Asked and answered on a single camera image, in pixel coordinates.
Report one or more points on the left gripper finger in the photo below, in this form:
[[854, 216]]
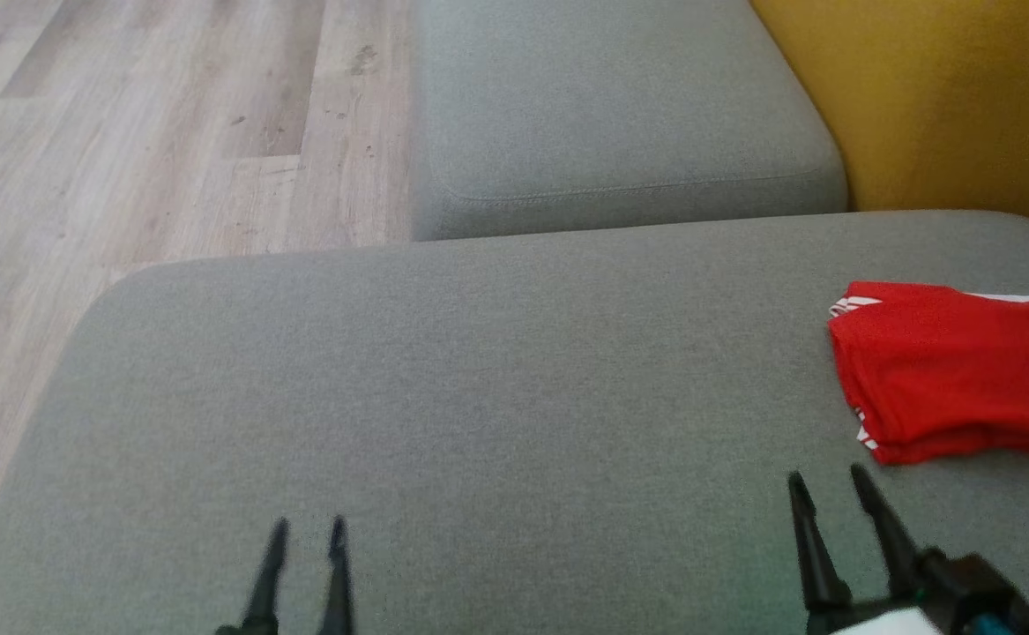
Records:
[[338, 591], [265, 591]]

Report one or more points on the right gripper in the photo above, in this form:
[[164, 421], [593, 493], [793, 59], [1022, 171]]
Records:
[[876, 620]]

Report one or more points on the red white jersey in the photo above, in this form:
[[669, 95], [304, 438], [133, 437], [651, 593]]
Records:
[[964, 362]]

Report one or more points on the large grey sofa seat cushion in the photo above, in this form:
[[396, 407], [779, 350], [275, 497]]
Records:
[[479, 397]]

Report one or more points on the wide yellow sofa back cushion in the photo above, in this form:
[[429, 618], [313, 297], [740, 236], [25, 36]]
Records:
[[946, 97]]

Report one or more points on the small grey sofa seat cushion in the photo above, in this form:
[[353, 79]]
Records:
[[611, 106]]

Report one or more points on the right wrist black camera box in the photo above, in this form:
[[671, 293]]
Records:
[[977, 586]]

